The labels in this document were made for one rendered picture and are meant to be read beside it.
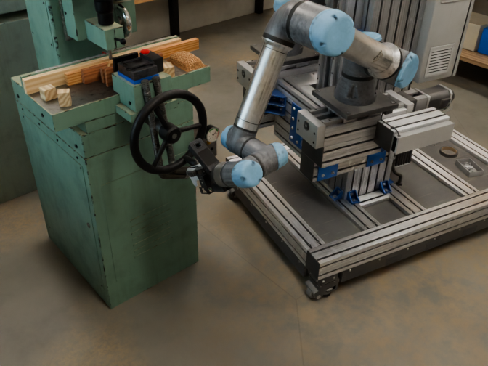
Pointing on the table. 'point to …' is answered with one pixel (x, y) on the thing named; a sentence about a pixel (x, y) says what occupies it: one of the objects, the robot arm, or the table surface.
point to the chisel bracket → (104, 34)
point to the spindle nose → (104, 11)
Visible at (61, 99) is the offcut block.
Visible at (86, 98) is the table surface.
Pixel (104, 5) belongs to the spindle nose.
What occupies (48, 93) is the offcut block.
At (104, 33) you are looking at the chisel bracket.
